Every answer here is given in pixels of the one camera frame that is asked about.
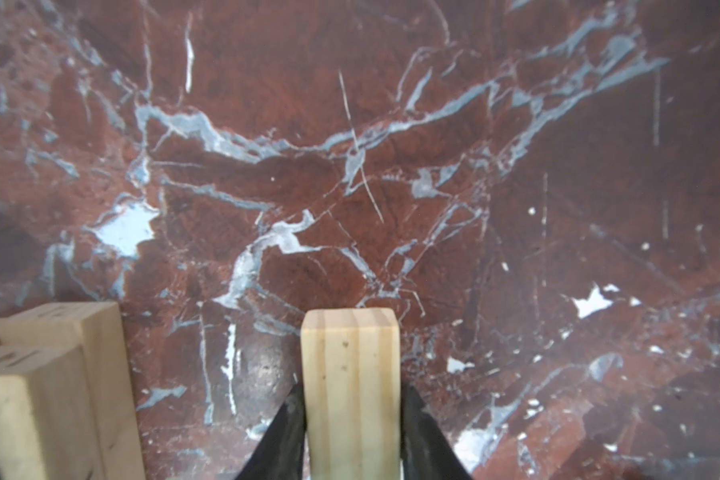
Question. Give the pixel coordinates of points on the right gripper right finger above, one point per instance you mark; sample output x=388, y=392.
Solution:
x=425, y=451

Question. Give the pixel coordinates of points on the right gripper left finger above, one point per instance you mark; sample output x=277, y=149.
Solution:
x=279, y=454

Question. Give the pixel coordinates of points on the grooved wood block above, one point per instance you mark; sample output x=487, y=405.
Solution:
x=352, y=388

